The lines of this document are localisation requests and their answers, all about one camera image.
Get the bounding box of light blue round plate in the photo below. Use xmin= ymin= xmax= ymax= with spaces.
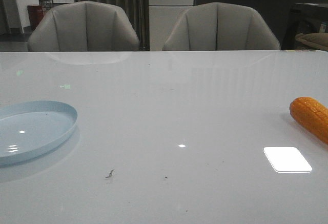
xmin=1 ymin=100 xmax=78 ymax=166

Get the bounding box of orange toy corn cob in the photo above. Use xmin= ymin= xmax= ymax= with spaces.
xmin=290 ymin=97 xmax=327 ymax=144

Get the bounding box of right grey upholstered chair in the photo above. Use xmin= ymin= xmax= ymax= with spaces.
xmin=163 ymin=3 xmax=280 ymax=51

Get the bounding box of grey upholstered chair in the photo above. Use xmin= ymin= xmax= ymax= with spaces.
xmin=163 ymin=3 xmax=280 ymax=51
xmin=28 ymin=1 xmax=139 ymax=52

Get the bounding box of white cabinet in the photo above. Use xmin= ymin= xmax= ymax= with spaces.
xmin=148 ymin=0 xmax=194 ymax=51

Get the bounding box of left grey upholstered chair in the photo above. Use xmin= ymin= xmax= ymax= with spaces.
xmin=28 ymin=1 xmax=139 ymax=52

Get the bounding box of red trash bin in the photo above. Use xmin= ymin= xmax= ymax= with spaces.
xmin=27 ymin=5 xmax=44 ymax=30

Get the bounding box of dark side table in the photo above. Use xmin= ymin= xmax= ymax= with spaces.
xmin=281 ymin=3 xmax=327 ymax=49

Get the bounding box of beige cushion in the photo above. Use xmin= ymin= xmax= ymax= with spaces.
xmin=295 ymin=33 xmax=327 ymax=51

